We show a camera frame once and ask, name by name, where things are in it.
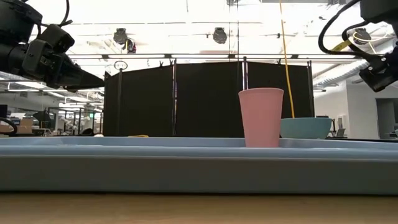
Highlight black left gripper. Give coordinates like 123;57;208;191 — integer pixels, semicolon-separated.
21;39;105;93

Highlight grey-blue plastic tray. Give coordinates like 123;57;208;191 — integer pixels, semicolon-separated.
0;136;398;196

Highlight blue ribbed bowl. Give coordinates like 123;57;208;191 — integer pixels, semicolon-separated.
280;117;333;140

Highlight red and yellow ceiling device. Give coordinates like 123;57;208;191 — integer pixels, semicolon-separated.
124;37;137;54

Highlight cardboard box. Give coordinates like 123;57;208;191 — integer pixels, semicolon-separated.
0;118;34;134

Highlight pink plastic cup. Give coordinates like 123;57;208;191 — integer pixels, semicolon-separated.
238;87;285;148

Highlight black ring-topped stand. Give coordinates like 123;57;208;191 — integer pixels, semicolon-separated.
113;60;129;137

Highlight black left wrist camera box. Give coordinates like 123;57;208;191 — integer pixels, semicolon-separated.
36;24;75;54

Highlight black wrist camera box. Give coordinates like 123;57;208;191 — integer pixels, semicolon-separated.
36;24;75;54
359;55;398;93

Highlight dark ceiling camera dome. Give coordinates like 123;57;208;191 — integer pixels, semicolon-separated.
113;27;128;44
353;27;372;45
213;27;228;44

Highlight black cable loop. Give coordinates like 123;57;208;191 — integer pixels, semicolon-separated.
0;116;18;136

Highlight yellow hanging cable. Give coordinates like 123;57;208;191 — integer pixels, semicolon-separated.
279;0;295;119

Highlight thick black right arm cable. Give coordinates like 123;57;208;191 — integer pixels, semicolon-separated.
318;0;379;62

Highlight white corrugated ceiling duct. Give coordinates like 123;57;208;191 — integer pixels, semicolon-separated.
313;60;371;90

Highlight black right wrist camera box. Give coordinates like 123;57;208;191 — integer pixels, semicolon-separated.
359;55;398;93

